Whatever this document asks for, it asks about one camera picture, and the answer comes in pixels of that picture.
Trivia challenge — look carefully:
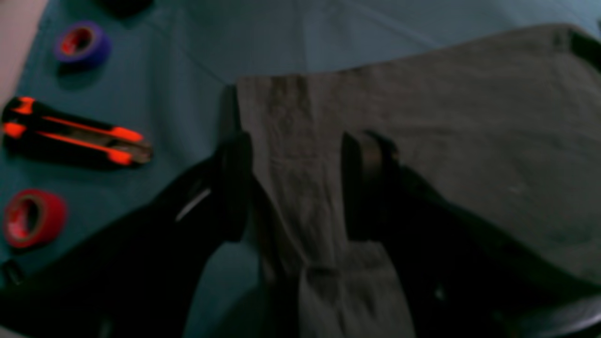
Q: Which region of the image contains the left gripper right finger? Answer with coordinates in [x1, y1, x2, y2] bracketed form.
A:
[341, 131, 600, 338]

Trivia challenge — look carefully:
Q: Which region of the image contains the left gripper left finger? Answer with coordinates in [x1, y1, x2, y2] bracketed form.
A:
[0, 131, 254, 338]

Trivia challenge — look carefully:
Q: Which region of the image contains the dark grey T-shirt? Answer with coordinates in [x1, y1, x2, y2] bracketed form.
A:
[236, 25, 600, 338]

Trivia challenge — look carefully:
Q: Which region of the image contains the red tape roll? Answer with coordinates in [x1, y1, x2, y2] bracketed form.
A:
[2, 189, 68, 249]

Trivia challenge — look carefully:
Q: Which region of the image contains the small black plastic clip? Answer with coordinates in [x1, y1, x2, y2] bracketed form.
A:
[0, 259, 26, 286]

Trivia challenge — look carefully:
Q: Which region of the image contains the orange black utility knife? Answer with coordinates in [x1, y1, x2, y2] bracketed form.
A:
[1, 96, 153, 170]

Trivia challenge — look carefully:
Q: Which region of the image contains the blue table cloth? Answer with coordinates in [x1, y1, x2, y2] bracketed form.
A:
[1, 0, 600, 338]

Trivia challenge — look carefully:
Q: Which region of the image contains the purple tape roll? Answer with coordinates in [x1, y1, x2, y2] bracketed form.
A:
[54, 21, 112, 70]

